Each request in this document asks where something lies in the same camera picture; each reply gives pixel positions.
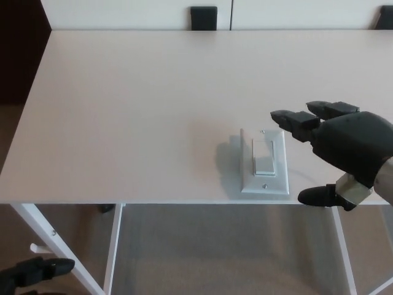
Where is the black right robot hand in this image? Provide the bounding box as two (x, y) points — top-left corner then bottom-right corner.
(270, 100), (393, 213)

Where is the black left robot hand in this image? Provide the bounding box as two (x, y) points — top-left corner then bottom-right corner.
(0, 257), (76, 295)

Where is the white cabinet row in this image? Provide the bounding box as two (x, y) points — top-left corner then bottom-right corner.
(39, 0), (393, 32)

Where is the white metal table leg frame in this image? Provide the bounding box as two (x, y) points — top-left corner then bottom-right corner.
(8, 202), (126, 295)
(330, 203), (393, 295)

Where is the white rocker light switch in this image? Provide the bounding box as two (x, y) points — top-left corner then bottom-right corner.
(239, 128), (291, 195)

